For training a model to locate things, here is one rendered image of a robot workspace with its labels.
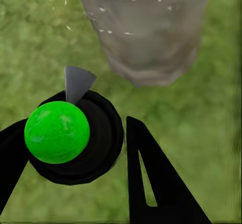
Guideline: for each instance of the pesticide atomizer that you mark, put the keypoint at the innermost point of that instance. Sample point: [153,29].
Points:
[76,135]

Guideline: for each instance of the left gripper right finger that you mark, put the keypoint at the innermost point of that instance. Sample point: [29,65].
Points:
[176,204]

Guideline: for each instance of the tree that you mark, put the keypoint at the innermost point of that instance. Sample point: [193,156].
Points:
[148,43]

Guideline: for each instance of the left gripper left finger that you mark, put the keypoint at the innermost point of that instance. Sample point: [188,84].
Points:
[13,159]

